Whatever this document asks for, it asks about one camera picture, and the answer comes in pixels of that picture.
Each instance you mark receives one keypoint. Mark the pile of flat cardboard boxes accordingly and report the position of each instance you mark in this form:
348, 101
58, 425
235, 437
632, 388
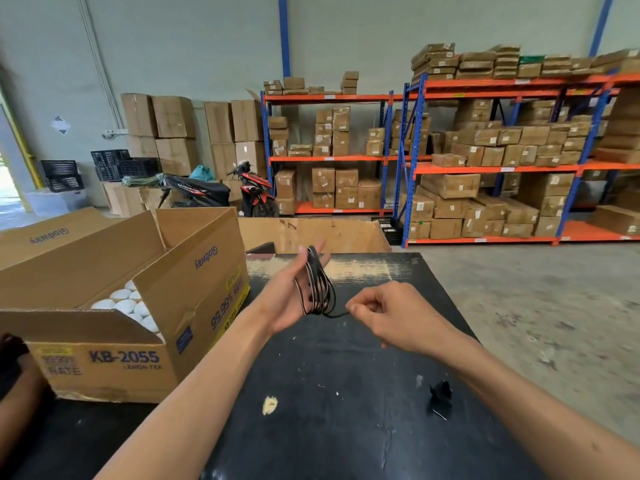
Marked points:
500, 142

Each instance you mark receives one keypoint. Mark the plain open cardboard box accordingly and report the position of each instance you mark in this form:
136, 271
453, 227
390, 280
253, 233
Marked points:
325, 234

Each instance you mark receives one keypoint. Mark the stack of large cardboard boxes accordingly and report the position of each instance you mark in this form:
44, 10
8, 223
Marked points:
172, 117

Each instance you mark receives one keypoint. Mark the white wall socket box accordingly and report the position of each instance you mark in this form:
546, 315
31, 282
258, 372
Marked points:
115, 131

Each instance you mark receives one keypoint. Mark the grey wall conduit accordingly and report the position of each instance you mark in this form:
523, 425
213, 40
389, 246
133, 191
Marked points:
100, 59

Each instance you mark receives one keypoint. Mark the black binder clip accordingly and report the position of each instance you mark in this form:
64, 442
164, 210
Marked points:
441, 397

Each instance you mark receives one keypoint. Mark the group of white cups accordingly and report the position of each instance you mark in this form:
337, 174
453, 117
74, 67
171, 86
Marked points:
125, 305

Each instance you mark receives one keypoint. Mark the black plastic crate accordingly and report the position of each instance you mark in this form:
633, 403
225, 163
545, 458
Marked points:
62, 175
140, 167
107, 162
387, 230

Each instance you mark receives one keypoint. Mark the pile of small cardboard boxes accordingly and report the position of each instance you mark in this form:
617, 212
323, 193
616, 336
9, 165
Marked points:
345, 187

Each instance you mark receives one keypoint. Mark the green netting bundle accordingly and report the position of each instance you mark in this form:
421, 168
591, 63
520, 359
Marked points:
142, 180

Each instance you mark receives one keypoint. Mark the large open cardboard box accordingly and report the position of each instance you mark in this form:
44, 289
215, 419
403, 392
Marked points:
125, 374

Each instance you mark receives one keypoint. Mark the teal bag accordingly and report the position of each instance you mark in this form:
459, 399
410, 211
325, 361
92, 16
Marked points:
202, 173

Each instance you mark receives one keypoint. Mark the person's right forearm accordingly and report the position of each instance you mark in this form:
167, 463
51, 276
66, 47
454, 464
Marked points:
525, 409

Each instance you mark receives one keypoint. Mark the wide orange blue storage rack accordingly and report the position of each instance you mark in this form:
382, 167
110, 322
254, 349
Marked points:
500, 168

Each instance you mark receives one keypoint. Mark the tan paper scrap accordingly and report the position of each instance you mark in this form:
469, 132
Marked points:
269, 404

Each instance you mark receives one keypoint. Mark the low cardboard box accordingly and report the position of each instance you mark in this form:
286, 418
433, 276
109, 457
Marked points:
125, 199

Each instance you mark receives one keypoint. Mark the blue steel column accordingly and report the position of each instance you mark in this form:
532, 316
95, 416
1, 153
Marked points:
284, 34
601, 22

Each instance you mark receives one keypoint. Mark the person's left fingers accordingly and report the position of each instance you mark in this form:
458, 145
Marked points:
304, 267

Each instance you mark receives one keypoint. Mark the black and red motorcycle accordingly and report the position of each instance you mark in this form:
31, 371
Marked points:
200, 192

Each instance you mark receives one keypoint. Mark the person's left hand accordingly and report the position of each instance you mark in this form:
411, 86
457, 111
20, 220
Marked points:
285, 299

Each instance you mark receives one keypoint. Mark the clear plastic container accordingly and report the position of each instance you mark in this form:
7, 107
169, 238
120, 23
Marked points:
55, 202

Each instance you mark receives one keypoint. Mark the white diamond wall sign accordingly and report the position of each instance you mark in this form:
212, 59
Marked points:
61, 125

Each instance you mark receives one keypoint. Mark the person's right hand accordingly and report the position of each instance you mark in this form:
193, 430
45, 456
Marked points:
410, 319

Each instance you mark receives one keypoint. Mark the person's right thumb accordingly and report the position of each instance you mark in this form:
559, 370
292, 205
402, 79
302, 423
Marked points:
364, 307

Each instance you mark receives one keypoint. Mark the yellow door frame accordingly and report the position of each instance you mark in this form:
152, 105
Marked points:
22, 144

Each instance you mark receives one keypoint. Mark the person's left forearm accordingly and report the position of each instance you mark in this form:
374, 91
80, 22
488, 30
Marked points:
200, 394

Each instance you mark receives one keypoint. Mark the narrow orange blue storage rack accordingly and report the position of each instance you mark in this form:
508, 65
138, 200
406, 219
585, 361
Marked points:
325, 158

